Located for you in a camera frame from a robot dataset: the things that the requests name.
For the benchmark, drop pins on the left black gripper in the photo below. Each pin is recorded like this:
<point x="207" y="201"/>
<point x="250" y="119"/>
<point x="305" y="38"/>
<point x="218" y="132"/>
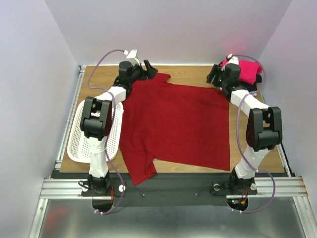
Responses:
<point x="150" y="73"/>

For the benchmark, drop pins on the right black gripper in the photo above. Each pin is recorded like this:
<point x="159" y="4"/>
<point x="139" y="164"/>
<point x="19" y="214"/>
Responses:
<point x="215" y="75"/>

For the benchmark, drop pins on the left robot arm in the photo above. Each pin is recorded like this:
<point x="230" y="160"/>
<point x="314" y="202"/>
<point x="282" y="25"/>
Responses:
<point x="97" y="120"/>

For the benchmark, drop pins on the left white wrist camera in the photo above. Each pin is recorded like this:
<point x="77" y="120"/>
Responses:
<point x="132" y="56"/>

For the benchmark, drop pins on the dark red t shirt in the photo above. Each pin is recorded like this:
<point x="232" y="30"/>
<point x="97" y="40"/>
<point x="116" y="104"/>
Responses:
<point x="174" y="123"/>

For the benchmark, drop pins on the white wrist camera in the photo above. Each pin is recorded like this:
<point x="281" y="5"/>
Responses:
<point x="231" y="59"/>
<point x="132" y="56"/>

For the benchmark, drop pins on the black folded t shirt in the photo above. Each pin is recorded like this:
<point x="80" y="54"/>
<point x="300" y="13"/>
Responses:
<point x="253" y="87"/>

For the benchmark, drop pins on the pink folded t shirt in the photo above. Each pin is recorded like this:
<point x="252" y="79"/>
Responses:
<point x="249" y="70"/>

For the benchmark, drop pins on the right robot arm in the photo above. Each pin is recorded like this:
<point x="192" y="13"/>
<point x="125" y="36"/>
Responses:
<point x="263" y="132"/>

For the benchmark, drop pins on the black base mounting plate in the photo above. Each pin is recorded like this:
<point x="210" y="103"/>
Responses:
<point x="162" y="190"/>

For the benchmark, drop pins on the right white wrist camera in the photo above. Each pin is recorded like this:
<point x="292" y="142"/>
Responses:
<point x="231" y="59"/>

